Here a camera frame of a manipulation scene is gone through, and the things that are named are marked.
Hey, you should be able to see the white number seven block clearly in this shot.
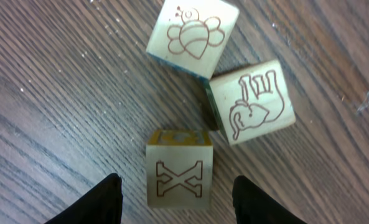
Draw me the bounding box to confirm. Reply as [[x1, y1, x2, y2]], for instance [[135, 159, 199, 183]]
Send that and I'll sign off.
[[146, 129, 213, 209]]

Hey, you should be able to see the bee block blue side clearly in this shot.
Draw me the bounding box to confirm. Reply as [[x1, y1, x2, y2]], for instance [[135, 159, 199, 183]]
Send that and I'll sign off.
[[146, 0, 240, 80]]

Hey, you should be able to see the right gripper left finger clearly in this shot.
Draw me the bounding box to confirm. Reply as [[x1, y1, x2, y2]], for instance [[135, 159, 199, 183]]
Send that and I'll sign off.
[[46, 173, 123, 224]]

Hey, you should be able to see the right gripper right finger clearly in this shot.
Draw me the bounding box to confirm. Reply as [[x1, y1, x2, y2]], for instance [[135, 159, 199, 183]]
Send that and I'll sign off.
[[232, 175, 306, 224]]

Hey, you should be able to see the elephant block green side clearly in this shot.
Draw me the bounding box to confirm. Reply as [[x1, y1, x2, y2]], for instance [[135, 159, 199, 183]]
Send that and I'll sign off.
[[204, 59, 296, 146]]

